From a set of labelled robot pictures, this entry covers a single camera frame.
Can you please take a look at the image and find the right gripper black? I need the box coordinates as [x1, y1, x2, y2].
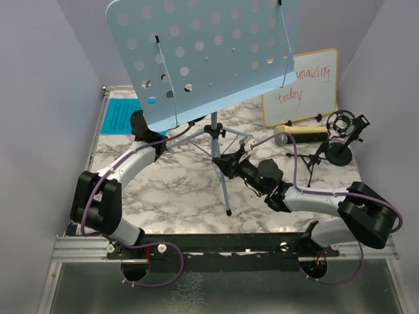
[215, 148, 267, 194]

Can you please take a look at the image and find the black studio microphone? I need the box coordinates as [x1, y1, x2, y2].
[274, 132, 329, 147]

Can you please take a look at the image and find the black round-base mic stand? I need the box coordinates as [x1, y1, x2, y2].
[324, 110, 370, 167]

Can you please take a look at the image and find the light blue music stand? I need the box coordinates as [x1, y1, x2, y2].
[105, 0, 302, 216]

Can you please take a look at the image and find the black tripod with shock mount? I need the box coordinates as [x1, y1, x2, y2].
[286, 110, 355, 188]

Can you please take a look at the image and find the cyan sheet music page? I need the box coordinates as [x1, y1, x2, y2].
[100, 98, 141, 135]

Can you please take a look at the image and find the cream toy microphone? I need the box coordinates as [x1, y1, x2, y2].
[275, 125, 328, 135]

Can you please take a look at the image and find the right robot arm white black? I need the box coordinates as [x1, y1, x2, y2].
[212, 152, 401, 256]

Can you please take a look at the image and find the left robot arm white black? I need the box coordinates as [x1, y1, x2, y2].
[70, 110, 168, 258]

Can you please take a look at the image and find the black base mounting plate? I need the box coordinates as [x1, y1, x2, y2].
[107, 231, 338, 273]

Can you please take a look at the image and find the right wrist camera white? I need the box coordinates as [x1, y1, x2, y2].
[239, 135, 257, 152]

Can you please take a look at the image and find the whiteboard with yellow frame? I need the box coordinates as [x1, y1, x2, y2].
[261, 48, 338, 127]

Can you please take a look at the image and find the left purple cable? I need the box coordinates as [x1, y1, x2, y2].
[80, 121, 197, 288]

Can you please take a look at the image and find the aluminium rail frame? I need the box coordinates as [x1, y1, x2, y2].
[35, 85, 400, 314]

